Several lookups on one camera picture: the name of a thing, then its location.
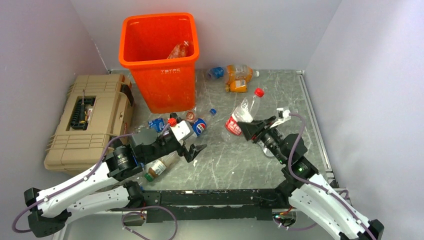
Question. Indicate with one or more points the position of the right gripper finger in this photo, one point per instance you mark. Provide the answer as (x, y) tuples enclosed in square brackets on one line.
[(270, 120), (250, 129)]

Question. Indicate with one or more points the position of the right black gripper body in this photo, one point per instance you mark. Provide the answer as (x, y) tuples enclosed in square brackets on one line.
[(267, 135)]

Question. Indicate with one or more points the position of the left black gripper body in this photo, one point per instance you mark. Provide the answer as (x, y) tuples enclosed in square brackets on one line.
[(169, 146)]

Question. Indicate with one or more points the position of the red label bottle corner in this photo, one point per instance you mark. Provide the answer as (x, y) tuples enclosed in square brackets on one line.
[(244, 112)]

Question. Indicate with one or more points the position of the blue label bottle white cap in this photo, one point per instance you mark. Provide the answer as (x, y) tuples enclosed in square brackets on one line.
[(158, 124)]

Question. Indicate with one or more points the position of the pepsi bottle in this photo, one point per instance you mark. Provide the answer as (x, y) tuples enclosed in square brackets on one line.
[(203, 121)]

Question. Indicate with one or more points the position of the red cap clear bottle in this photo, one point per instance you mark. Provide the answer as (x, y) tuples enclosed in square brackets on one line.
[(190, 116)]

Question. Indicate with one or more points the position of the orange tea bottle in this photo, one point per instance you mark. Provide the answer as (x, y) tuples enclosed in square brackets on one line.
[(180, 50)]

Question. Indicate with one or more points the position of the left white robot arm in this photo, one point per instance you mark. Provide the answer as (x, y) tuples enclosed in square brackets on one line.
[(106, 185)]

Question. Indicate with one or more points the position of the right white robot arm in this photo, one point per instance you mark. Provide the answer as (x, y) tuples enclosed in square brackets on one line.
[(305, 189)]

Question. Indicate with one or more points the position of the orange plastic bin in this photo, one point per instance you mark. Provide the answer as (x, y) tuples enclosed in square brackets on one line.
[(166, 85)]

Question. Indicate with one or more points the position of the brown tea bottle green cap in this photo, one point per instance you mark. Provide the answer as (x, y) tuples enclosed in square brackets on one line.
[(160, 165)]

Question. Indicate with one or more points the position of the small orange bottle far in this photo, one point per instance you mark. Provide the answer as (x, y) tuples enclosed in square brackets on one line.
[(237, 86)]

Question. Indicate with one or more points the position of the large orange juice bottle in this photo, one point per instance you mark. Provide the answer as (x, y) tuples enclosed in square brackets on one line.
[(235, 72)]

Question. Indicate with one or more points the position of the blue crushed bottle far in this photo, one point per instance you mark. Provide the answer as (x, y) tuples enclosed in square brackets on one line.
[(215, 73)]

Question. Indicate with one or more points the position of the tan tool case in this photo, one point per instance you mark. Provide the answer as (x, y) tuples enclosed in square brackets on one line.
[(98, 108)]

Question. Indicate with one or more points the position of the adjustable wrench red handle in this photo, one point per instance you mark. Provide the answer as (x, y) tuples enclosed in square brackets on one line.
[(267, 153)]

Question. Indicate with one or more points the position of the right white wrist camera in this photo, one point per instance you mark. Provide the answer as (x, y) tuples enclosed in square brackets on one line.
[(283, 115)]

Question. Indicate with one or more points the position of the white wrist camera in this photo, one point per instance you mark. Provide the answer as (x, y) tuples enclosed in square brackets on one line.
[(283, 115), (180, 127)]

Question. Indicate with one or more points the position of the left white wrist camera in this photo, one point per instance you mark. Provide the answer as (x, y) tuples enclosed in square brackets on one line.
[(180, 127)]

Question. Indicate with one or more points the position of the black base frame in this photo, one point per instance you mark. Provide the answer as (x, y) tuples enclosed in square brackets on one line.
[(258, 203)]

